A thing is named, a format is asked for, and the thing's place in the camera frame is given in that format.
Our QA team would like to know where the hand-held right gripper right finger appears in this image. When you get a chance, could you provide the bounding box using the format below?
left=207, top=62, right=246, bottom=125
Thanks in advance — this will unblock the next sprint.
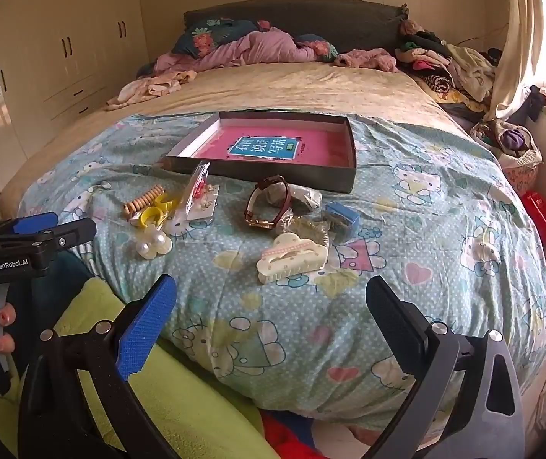
left=365, top=275, right=527, bottom=459

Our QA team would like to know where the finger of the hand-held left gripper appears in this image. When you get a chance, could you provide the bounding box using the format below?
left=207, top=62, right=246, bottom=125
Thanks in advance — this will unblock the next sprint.
left=0, top=211, right=60, bottom=237
left=39, top=218, right=97, bottom=253

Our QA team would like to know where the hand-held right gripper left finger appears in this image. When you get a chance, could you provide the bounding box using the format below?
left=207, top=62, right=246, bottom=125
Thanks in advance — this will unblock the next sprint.
left=17, top=273, right=192, bottom=459

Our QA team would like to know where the yellow hair clip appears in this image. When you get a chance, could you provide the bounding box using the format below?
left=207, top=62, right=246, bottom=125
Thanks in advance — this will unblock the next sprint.
left=132, top=194, right=179, bottom=228

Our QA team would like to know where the cream cloud hair claw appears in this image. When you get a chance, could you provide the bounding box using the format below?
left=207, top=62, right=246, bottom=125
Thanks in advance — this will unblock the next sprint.
left=256, top=232, right=330, bottom=284

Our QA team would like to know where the clear packet with silver comb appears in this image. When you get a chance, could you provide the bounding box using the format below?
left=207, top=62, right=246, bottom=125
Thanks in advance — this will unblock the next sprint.
left=283, top=215, right=333, bottom=249

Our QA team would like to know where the clear packet of red earrings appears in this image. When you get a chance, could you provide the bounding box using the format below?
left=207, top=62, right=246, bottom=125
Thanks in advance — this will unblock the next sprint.
left=177, top=161, right=222, bottom=225

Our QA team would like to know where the brown strap wristwatch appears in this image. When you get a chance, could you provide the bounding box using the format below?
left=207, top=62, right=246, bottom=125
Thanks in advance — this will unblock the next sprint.
left=244, top=175, right=291, bottom=231

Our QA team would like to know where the grey cardboard box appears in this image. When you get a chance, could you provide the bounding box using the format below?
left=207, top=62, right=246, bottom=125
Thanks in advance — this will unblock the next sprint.
left=162, top=111, right=357, bottom=194

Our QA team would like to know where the person's left hand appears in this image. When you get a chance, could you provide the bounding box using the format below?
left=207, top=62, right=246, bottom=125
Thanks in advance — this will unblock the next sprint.
left=0, top=303, right=18, bottom=355

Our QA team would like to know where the pearl flower hair clip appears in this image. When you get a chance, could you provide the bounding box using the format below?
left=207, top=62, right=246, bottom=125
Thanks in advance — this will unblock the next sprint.
left=134, top=227, right=173, bottom=260

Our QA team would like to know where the green clothing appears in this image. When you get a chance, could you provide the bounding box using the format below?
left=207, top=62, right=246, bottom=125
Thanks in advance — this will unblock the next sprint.
left=10, top=277, right=278, bottom=459

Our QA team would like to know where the small blue plastic box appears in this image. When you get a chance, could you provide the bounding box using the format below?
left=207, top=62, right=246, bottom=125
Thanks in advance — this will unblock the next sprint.
left=325, top=201, right=361, bottom=231

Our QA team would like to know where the crumpled clear plastic bag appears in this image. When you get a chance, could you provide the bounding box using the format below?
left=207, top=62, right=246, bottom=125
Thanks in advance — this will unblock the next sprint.
left=268, top=182, right=324, bottom=212

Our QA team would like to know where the red cloth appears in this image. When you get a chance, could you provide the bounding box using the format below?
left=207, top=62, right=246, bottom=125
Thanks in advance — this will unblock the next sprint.
left=258, top=411, right=324, bottom=459

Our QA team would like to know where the cream pink garment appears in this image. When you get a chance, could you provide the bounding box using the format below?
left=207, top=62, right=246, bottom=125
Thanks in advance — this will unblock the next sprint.
left=105, top=70, right=198, bottom=112

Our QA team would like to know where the cream wardrobe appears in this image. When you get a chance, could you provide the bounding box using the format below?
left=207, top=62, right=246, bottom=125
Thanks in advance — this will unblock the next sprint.
left=0, top=0, right=150, bottom=173

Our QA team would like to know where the red box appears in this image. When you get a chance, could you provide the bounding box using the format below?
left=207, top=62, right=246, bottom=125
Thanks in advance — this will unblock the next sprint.
left=522, top=190, right=546, bottom=244

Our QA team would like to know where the pink book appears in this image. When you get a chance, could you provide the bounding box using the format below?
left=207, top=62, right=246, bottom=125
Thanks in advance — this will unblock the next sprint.
left=192, top=122, right=353, bottom=167

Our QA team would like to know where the basket of clothes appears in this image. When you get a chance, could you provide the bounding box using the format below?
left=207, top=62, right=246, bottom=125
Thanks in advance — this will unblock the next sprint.
left=469, top=119, right=544, bottom=193

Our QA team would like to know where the large dark floral pillow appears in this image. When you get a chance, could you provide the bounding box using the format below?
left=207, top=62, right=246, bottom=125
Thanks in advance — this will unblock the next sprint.
left=172, top=18, right=265, bottom=55

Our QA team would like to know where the beige bed sheet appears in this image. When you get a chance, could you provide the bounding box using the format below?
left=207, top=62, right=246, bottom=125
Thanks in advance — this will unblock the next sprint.
left=0, top=60, right=494, bottom=202

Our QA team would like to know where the pile of mixed clothes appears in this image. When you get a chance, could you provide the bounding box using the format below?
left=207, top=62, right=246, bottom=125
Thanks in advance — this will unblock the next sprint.
left=395, top=19, right=499, bottom=120

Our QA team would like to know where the pink fluffy garment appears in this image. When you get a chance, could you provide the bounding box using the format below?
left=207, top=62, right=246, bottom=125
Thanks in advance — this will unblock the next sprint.
left=333, top=48, right=399, bottom=73

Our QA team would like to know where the pink quilt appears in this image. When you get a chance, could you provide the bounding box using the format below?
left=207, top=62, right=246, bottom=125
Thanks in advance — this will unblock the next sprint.
left=153, top=29, right=322, bottom=73

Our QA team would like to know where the small dark floral pillow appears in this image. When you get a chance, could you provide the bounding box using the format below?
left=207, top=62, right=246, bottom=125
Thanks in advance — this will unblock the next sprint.
left=297, top=33, right=340, bottom=62

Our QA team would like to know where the cream curtain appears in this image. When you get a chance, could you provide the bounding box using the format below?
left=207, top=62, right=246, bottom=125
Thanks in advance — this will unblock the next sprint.
left=486, top=0, right=546, bottom=121

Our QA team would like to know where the grey padded headboard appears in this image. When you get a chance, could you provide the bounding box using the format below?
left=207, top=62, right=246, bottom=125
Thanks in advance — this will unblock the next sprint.
left=182, top=0, right=410, bottom=53

